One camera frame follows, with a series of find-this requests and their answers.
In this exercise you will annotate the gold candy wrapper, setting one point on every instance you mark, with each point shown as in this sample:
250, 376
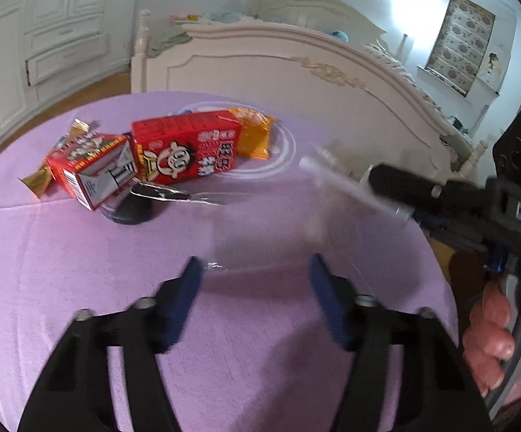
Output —
35, 182

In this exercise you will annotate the patterned window blind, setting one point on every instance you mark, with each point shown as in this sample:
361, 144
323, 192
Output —
461, 45

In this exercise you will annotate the cream wooden bed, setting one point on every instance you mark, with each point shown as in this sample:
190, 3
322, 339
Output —
265, 76

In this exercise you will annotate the orange snack packet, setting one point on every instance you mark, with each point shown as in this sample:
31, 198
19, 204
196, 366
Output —
256, 137

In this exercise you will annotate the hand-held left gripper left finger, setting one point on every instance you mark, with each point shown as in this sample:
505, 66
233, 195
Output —
184, 297

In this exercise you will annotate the clear plastic wrapper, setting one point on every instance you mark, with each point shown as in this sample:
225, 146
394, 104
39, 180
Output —
166, 195

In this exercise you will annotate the small red box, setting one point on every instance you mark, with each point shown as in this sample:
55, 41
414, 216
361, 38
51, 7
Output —
85, 162

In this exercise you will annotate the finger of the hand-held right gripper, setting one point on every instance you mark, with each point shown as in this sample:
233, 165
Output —
422, 184
454, 234

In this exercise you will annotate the person's right hand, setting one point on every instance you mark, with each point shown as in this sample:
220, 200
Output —
490, 337

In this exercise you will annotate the white wardrobe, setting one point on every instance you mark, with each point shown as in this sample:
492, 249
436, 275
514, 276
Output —
62, 31

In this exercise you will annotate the red milk carton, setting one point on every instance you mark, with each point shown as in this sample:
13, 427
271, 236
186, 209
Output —
184, 144

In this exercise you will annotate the light blue blanket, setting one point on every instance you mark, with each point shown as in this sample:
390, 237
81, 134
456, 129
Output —
233, 15

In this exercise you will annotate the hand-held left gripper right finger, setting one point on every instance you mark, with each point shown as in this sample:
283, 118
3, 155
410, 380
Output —
328, 297

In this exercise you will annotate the blue plush toy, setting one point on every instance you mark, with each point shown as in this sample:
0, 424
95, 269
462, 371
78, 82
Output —
339, 36

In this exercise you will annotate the black round lid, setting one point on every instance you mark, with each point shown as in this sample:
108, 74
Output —
127, 213

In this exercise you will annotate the purple tablecloth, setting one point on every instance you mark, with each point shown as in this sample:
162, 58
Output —
62, 256

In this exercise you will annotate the green blanket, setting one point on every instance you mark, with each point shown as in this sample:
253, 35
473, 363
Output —
170, 40

